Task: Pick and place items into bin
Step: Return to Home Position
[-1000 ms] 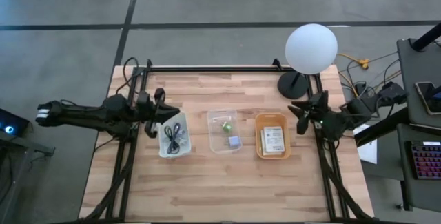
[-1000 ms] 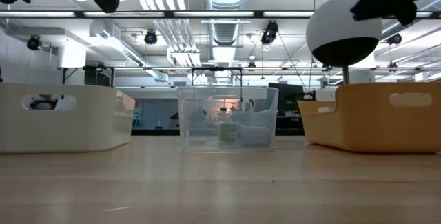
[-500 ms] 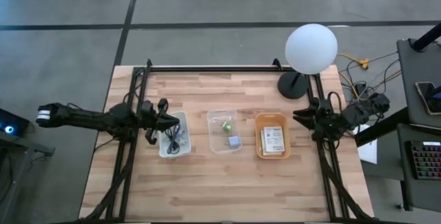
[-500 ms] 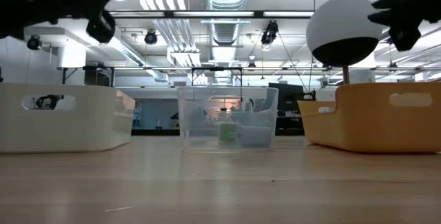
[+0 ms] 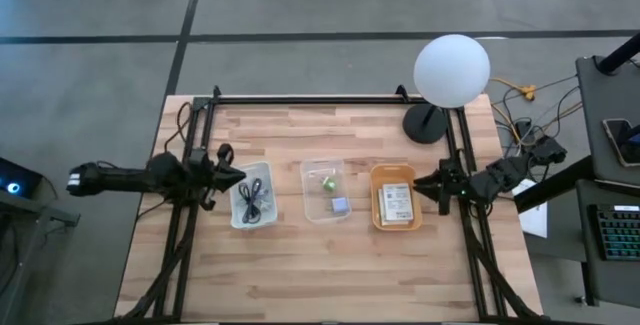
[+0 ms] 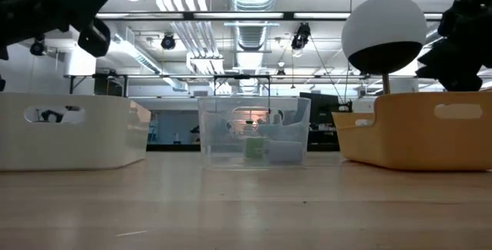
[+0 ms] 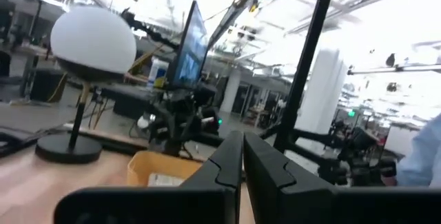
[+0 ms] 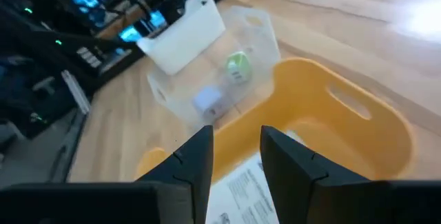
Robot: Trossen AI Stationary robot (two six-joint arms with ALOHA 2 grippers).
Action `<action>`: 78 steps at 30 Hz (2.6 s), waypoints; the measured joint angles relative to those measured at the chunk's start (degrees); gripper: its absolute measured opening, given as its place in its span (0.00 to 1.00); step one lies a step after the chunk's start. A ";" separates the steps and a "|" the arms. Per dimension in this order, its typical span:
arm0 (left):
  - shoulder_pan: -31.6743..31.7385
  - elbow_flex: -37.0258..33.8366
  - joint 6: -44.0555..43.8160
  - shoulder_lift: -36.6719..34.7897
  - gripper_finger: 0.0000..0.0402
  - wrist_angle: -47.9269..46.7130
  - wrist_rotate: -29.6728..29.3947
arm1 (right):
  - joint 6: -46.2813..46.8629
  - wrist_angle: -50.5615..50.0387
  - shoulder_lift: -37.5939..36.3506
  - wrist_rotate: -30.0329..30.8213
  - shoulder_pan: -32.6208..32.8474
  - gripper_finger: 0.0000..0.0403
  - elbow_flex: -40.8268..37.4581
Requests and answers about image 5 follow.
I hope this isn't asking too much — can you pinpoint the white paper sheet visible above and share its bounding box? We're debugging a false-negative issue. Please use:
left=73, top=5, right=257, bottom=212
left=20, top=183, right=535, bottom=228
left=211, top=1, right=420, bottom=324
left=510, top=178, right=549, bottom=239

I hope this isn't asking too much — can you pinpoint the black left wrist camera cable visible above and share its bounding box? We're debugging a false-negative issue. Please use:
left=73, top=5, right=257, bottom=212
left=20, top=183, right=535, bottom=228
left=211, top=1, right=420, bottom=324
left=215, top=143, right=236, bottom=167

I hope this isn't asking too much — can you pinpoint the black device with blue light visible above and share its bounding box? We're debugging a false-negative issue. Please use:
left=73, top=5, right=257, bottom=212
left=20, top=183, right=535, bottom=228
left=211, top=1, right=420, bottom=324
left=0, top=156, right=44, bottom=199

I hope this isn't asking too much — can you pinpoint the black desk leg bar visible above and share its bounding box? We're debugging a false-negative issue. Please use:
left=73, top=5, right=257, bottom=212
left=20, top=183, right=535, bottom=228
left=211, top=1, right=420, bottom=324
left=513, top=155, right=597, bottom=215

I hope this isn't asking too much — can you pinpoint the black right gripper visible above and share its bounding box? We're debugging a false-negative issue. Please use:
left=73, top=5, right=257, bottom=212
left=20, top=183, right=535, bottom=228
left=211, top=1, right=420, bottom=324
left=413, top=156, right=469, bottom=216

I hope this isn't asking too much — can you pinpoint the black table cable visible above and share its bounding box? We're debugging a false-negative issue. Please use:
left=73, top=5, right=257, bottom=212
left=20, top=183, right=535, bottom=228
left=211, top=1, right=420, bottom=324
left=164, top=101, right=194, bottom=154

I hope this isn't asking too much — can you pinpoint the black desk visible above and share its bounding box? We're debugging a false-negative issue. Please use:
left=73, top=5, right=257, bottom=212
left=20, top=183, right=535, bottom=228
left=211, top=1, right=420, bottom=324
left=574, top=54, right=640, bottom=187

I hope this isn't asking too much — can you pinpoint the black aluminium table frame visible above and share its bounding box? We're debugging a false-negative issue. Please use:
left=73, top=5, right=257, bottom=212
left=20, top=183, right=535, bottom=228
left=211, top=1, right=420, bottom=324
left=115, top=84, right=550, bottom=325

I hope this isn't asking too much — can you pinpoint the smartphone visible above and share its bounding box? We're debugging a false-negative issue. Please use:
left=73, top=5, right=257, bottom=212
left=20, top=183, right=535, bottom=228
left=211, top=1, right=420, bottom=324
left=601, top=117, right=640, bottom=168

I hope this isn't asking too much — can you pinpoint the grey desk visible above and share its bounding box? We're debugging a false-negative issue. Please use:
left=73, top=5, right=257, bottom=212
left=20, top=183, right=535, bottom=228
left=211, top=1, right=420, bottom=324
left=574, top=179, right=640, bottom=312

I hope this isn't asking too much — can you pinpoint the yellow floor cable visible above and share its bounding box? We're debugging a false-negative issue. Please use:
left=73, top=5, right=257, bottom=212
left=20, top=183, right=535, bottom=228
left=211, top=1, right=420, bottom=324
left=489, top=76, right=539, bottom=146

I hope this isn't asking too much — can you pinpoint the backlit black keyboard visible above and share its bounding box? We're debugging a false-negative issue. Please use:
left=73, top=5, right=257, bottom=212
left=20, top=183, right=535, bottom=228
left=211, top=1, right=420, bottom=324
left=589, top=203, right=640, bottom=262

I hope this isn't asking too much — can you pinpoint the yellow plastic bin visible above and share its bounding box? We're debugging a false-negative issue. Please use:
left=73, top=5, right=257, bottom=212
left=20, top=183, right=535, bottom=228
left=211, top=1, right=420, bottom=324
left=369, top=162, right=424, bottom=233

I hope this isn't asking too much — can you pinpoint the clear plastic bin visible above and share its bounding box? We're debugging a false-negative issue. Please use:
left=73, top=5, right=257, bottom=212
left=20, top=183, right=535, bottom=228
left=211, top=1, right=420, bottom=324
left=299, top=157, right=353, bottom=225

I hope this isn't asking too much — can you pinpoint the white plastic bin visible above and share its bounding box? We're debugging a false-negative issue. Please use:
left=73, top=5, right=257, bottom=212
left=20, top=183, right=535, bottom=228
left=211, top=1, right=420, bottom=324
left=229, top=160, right=279, bottom=231

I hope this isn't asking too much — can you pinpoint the black power adapter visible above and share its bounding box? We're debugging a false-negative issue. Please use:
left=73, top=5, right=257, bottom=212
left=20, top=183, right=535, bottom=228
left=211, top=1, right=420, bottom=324
left=514, top=119, right=534, bottom=142

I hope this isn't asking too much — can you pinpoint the black pole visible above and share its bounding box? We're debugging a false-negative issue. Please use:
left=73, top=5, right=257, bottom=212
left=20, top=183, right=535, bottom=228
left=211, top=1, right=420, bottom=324
left=596, top=31, right=640, bottom=77

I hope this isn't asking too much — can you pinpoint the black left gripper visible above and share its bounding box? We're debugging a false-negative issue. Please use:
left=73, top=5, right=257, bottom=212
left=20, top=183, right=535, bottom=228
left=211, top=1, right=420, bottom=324
left=189, top=148, right=248, bottom=211

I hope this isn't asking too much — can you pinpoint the black floor cable bundle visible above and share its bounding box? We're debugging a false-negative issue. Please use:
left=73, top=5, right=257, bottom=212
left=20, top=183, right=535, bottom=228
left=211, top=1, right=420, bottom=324
left=498, top=73, right=582, bottom=159

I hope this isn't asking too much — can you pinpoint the green and white packaged box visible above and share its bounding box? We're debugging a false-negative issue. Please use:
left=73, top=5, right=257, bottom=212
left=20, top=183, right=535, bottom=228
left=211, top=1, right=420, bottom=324
left=376, top=187, right=416, bottom=228
left=381, top=181, right=415, bottom=223

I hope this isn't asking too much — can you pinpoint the white USB wall charger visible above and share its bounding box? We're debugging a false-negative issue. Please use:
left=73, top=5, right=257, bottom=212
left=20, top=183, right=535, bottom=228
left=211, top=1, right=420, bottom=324
left=329, top=195, right=352, bottom=215

